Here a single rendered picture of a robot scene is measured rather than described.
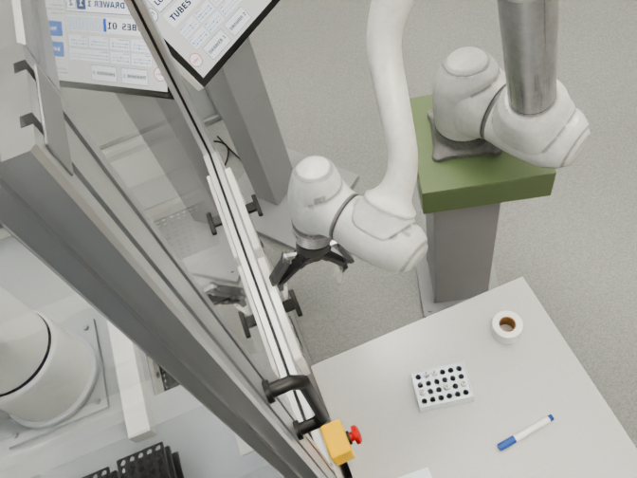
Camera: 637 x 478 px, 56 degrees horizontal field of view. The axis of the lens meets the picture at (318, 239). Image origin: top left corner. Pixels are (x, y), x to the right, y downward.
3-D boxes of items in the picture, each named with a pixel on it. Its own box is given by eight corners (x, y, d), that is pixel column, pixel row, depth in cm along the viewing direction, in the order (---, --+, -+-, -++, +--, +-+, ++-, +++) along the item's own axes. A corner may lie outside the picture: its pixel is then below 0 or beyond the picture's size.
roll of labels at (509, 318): (503, 350, 143) (505, 343, 140) (484, 327, 147) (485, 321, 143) (527, 334, 144) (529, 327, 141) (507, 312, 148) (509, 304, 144)
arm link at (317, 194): (277, 222, 123) (329, 254, 119) (274, 170, 111) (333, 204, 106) (308, 190, 128) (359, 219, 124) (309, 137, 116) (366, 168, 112)
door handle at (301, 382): (328, 410, 82) (300, 360, 66) (335, 428, 81) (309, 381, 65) (295, 424, 82) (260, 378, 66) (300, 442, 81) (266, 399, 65)
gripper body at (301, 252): (325, 216, 132) (323, 241, 139) (288, 226, 130) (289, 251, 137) (337, 243, 128) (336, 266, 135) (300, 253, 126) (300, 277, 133)
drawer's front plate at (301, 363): (273, 276, 158) (263, 255, 149) (311, 374, 142) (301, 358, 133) (267, 278, 158) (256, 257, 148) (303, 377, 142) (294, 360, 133)
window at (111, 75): (209, 154, 161) (-20, -304, 81) (320, 465, 114) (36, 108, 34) (207, 155, 161) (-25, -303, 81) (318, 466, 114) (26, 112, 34)
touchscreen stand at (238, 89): (359, 178, 273) (321, -21, 187) (307, 256, 256) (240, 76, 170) (270, 144, 293) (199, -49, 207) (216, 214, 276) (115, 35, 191)
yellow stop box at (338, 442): (346, 425, 132) (341, 416, 126) (358, 457, 128) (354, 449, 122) (324, 434, 132) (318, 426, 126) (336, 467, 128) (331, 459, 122)
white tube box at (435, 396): (463, 366, 143) (463, 360, 139) (473, 401, 138) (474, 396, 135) (410, 377, 143) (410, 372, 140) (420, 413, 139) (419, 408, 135)
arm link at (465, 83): (457, 88, 168) (458, 25, 149) (514, 116, 159) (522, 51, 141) (420, 125, 163) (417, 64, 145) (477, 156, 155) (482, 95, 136)
